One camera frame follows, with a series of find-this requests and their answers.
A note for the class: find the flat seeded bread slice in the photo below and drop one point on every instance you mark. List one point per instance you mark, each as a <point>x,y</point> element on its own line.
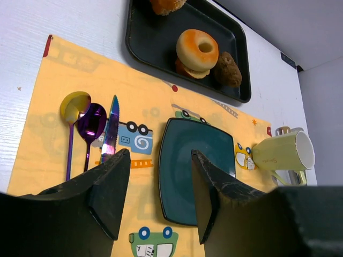
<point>187,72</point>

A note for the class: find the orange glazed donut bread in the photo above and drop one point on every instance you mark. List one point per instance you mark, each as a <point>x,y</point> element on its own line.
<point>197,50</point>

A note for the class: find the brown chocolate bread roll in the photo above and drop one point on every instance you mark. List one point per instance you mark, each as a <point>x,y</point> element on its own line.
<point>226,72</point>

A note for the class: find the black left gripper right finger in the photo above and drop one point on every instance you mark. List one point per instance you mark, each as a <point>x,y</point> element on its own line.
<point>228,210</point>

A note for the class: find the iridescent table knife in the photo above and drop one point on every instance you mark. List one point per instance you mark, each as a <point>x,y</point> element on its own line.
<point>111,132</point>

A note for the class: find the silver metal tongs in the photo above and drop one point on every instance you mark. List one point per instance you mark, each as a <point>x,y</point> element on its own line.
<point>294,152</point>

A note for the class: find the right blue table label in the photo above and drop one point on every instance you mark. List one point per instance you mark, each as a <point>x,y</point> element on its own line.
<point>288,60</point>

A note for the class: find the yellow cartoon car placemat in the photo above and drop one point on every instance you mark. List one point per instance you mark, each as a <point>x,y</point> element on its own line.
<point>146,104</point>

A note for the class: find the black baking tray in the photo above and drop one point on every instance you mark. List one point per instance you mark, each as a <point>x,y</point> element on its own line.
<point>151,39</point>

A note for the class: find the gold bowl spoon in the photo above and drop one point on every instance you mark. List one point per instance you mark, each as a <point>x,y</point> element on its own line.
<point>72,108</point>

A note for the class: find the dark teal square plate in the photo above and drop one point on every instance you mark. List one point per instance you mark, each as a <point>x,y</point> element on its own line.
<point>180,137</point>

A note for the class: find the large orange bread loaf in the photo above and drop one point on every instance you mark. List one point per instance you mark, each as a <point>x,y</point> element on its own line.
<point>165,7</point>

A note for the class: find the purple iridescent spoon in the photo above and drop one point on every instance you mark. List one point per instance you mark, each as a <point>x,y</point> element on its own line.
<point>91,126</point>

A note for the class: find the pale green mug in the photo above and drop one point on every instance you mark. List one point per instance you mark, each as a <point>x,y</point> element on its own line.
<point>264,155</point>

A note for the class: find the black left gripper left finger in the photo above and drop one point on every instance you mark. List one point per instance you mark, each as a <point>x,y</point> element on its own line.
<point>96,196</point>

